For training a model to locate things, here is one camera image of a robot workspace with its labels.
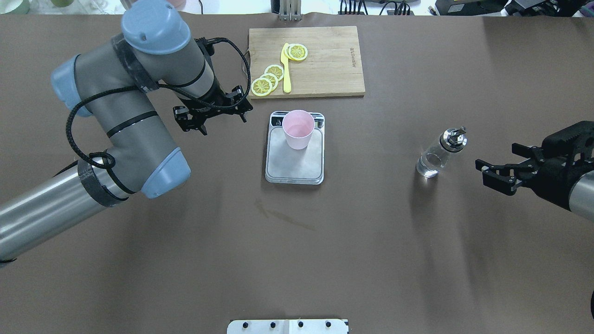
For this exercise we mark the silver kitchen scale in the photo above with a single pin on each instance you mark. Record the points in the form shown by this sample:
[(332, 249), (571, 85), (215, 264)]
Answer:
[(286, 165)]

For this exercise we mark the lemon slice row end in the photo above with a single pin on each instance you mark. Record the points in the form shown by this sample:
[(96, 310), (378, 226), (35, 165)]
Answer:
[(262, 86)]

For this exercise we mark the lemon slice front pair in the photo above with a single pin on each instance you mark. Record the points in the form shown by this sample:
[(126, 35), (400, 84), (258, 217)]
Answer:
[(298, 52)]

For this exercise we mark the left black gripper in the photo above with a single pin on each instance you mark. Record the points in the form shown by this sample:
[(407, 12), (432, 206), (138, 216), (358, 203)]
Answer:
[(207, 105)]

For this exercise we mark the lemon slice row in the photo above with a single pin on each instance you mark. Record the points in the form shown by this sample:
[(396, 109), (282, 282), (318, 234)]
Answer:
[(276, 70), (272, 79)]

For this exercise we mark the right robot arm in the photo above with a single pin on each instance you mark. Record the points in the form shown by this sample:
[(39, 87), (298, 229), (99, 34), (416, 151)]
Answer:
[(582, 198)]

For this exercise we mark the lemon slice row middle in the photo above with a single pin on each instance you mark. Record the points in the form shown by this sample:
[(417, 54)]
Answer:
[(272, 79)]

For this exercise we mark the pink plastic cup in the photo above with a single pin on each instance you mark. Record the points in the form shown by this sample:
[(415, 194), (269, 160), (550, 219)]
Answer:
[(298, 126)]

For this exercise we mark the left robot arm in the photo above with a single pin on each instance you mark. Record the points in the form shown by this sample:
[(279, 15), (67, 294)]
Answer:
[(123, 146)]

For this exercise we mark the wooden cutting board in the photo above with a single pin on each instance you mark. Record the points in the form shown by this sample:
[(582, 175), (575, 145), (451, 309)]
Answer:
[(332, 68)]

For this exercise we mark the lemon slice row top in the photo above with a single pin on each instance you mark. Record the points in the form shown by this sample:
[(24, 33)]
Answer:
[(276, 70)]

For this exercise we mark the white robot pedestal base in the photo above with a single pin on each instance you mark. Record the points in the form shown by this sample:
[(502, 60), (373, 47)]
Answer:
[(289, 326)]

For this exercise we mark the aluminium frame post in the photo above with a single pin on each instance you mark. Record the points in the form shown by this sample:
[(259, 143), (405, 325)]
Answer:
[(290, 10)]

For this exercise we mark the clear glass sauce bottle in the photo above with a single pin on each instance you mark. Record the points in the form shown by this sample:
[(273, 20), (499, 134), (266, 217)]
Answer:
[(448, 144)]

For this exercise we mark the yellow plastic knife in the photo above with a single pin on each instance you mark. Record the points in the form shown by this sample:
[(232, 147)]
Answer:
[(285, 63)]

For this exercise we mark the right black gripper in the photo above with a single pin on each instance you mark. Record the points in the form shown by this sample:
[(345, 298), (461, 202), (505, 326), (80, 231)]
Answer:
[(558, 177)]

